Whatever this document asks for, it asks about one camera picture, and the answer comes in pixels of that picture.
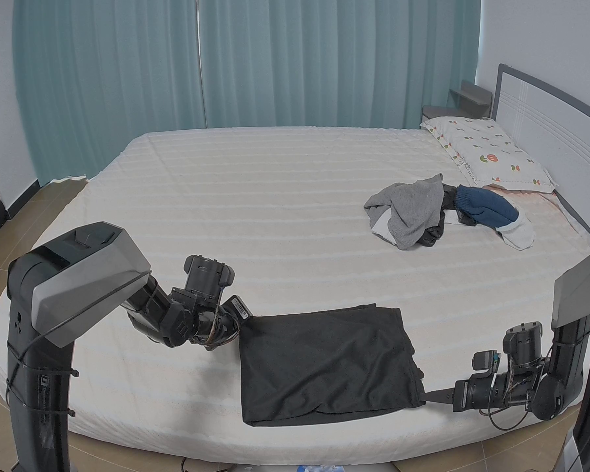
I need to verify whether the white garment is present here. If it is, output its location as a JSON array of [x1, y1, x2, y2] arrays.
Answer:
[[497, 213, 536, 250], [371, 214, 399, 245]]

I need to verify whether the black long-sleeved top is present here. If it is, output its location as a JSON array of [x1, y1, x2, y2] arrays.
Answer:
[[238, 304, 426, 427]]

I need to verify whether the grey garment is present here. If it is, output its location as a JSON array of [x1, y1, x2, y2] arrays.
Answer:
[[364, 174, 445, 250]]

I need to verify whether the blue-green curtain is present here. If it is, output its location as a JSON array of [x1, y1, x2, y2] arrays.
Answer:
[[199, 0, 482, 129], [12, 0, 207, 186]]

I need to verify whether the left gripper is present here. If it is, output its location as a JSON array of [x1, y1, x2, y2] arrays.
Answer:
[[194, 308, 242, 350]]

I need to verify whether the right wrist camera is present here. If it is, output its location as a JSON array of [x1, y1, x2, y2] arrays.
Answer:
[[472, 349, 502, 373]]

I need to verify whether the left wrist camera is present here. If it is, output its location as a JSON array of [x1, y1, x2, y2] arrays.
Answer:
[[226, 294, 251, 321]]

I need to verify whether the bed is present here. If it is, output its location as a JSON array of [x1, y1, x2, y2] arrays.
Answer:
[[0, 63, 590, 461]]

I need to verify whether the black garment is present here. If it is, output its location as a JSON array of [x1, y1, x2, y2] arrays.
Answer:
[[418, 185, 475, 247]]

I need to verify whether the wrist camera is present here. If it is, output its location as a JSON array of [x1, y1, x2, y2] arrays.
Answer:
[[226, 294, 251, 321], [472, 349, 502, 373]]

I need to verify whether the dark blue garment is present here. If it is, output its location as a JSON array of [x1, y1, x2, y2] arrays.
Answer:
[[455, 185, 517, 228]]

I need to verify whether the black cable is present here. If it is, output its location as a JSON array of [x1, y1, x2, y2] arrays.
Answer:
[[179, 456, 227, 472]]

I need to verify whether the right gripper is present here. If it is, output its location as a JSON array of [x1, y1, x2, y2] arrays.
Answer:
[[453, 373, 509, 413]]

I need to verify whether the grey bedside table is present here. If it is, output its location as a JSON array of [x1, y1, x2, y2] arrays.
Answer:
[[421, 80, 493, 126]]

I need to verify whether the white printed pillow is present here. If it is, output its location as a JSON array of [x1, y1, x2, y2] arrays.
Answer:
[[420, 116, 559, 194]]

